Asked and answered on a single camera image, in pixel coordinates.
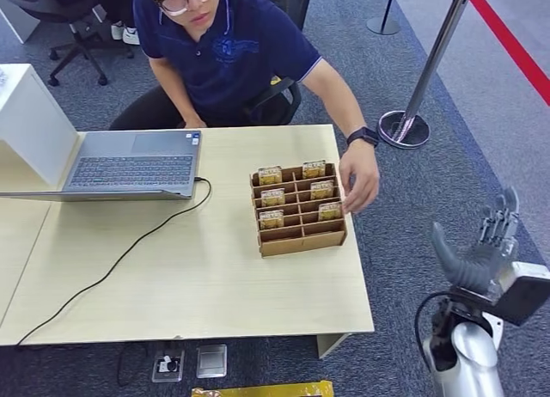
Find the chrome stanchion post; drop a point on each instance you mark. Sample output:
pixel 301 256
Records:
pixel 429 67

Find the light wooden table leg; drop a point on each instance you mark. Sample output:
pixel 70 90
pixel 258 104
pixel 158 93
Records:
pixel 328 344

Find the white slanted box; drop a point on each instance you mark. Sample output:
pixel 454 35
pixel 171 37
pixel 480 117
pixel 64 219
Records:
pixel 30 127

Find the white furniture panel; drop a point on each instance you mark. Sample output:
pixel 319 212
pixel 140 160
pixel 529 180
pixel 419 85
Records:
pixel 17 21

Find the white sneaker with stripes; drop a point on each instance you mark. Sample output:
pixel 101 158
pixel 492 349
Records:
pixel 117 31
pixel 130 36

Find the gold printed card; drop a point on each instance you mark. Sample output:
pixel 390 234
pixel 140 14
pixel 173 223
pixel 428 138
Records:
pixel 272 198
pixel 271 220
pixel 269 176
pixel 314 169
pixel 321 190
pixel 330 211

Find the grey open laptop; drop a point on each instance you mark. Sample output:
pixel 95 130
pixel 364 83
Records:
pixel 129 169

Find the red barrier belt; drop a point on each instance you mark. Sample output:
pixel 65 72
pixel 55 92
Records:
pixel 507 41

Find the black wrist camera, pale box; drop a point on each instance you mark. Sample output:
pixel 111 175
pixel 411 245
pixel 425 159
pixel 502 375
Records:
pixel 524 297

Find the person's left hand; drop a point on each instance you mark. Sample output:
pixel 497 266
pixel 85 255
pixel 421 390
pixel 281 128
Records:
pixel 363 175

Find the person's right hand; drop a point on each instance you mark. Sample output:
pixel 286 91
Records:
pixel 195 123

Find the metal floor cover plate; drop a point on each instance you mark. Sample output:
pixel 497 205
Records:
pixel 211 361

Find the floor socket with plug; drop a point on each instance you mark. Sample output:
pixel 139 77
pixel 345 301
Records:
pixel 167 366

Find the wooden card holder rack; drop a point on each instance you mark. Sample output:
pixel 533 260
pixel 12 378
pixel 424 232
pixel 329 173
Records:
pixel 300 235

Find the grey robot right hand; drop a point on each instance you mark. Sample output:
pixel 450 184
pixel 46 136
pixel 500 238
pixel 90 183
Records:
pixel 468 269

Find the black swivel office chair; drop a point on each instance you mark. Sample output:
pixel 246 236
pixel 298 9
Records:
pixel 81 41

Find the yellow floor tape strip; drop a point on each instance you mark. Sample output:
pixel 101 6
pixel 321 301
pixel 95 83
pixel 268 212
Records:
pixel 266 390

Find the black wristwatch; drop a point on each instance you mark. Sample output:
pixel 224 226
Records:
pixel 363 136

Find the person's right forearm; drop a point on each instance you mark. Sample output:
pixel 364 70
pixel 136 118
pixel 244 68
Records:
pixel 173 90

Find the person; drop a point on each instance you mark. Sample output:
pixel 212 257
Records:
pixel 228 58

